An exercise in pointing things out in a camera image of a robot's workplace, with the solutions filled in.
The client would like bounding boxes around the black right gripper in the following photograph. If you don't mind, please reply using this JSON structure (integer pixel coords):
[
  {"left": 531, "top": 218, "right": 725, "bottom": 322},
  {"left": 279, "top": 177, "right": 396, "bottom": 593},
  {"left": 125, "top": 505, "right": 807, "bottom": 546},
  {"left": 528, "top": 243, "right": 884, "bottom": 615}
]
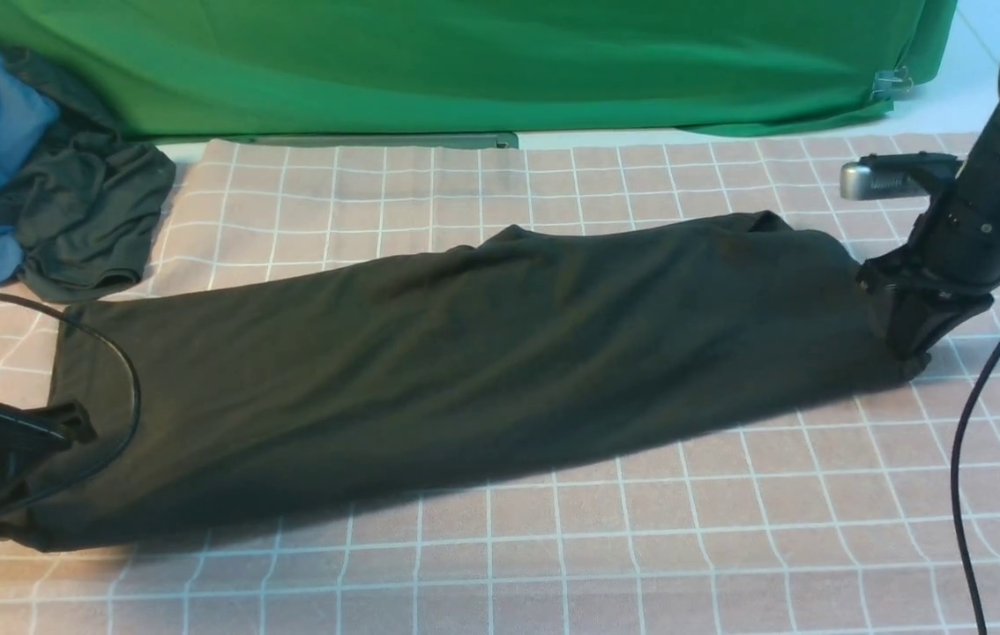
[{"left": 860, "top": 120, "right": 1000, "bottom": 358}]

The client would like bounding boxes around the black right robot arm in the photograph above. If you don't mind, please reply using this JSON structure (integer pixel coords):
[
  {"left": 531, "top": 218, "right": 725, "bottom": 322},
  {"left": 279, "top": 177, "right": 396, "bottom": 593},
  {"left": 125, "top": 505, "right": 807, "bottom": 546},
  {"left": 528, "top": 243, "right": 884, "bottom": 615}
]
[{"left": 841, "top": 67, "right": 1000, "bottom": 358}]

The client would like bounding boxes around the dark gray long-sleeve shirt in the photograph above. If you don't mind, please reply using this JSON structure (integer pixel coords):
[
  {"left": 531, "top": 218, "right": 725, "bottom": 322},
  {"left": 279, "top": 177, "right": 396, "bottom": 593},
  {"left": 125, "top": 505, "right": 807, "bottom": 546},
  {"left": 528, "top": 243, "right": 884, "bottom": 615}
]
[{"left": 0, "top": 212, "right": 929, "bottom": 552}]

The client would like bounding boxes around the green backdrop cloth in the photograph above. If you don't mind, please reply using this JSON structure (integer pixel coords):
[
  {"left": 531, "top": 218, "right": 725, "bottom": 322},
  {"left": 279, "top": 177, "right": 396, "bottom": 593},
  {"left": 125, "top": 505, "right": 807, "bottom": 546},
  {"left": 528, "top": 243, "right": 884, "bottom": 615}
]
[{"left": 0, "top": 1, "right": 957, "bottom": 139}]

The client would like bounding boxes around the dark gray crumpled garment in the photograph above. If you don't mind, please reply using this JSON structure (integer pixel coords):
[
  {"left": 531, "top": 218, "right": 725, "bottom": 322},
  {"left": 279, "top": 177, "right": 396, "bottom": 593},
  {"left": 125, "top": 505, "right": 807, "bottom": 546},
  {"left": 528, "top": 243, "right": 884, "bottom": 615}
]
[{"left": 0, "top": 47, "right": 177, "bottom": 304}]

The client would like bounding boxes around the metal binder clip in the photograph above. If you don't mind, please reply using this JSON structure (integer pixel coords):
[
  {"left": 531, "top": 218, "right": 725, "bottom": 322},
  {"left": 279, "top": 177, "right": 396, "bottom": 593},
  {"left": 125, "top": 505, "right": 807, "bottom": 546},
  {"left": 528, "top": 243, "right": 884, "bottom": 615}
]
[{"left": 869, "top": 67, "right": 914, "bottom": 101}]

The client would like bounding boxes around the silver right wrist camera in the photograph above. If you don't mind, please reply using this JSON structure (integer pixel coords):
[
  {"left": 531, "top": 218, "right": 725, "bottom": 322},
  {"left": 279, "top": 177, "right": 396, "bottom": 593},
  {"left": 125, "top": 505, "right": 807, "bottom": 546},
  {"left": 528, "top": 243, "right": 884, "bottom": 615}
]
[{"left": 839, "top": 150, "right": 963, "bottom": 201}]

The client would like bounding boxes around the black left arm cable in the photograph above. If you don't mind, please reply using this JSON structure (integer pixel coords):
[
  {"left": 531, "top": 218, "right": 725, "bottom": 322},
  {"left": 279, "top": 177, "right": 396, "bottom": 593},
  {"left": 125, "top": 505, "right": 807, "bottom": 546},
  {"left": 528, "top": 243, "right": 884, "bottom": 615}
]
[{"left": 0, "top": 293, "right": 143, "bottom": 541}]

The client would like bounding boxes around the pink checkered tablecloth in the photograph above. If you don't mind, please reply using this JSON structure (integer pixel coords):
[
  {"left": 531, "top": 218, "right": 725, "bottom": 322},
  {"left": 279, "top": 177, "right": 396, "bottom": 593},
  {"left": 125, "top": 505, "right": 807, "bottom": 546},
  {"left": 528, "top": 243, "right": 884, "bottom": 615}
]
[{"left": 0, "top": 133, "right": 1000, "bottom": 634}]

